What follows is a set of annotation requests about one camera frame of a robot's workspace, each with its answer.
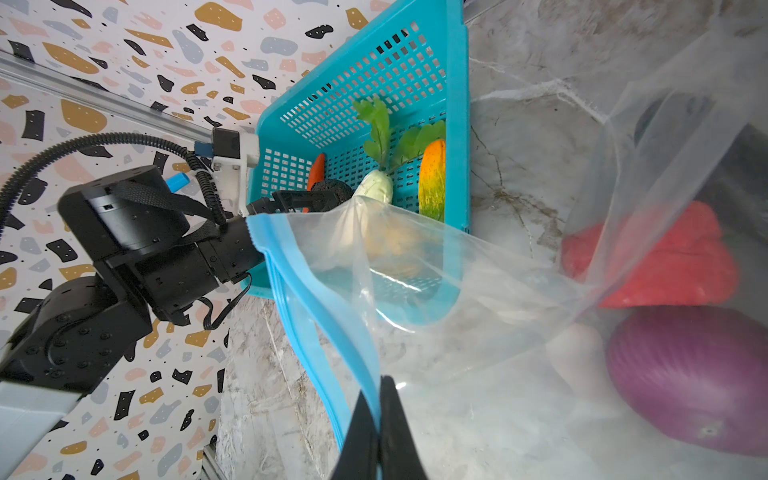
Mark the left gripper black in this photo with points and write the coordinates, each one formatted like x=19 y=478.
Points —
x=162 y=250

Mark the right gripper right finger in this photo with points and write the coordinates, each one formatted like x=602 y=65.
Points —
x=398 y=456

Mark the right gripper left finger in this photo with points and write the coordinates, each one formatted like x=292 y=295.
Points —
x=358 y=459

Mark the teal plastic basket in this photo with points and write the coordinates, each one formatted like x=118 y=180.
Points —
x=406 y=70

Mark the green toy leaf vegetable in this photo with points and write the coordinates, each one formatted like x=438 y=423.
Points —
x=380 y=147

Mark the clear zip top bag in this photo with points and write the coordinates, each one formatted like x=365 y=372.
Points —
x=499 y=359

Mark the purple toy onion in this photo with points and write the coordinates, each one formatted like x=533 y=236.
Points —
x=698 y=374

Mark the red toy pepper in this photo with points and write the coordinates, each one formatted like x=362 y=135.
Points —
x=689 y=266

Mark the black toy avocado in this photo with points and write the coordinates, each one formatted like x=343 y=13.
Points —
x=333 y=192

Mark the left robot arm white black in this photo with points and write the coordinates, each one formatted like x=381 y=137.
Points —
x=66 y=346

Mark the orange toy carrot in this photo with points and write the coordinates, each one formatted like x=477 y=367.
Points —
x=315 y=174

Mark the yellow toy lemon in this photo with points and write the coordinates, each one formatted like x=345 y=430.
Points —
x=396 y=247

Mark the yellow green toy mango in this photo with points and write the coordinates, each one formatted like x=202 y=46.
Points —
x=432 y=181

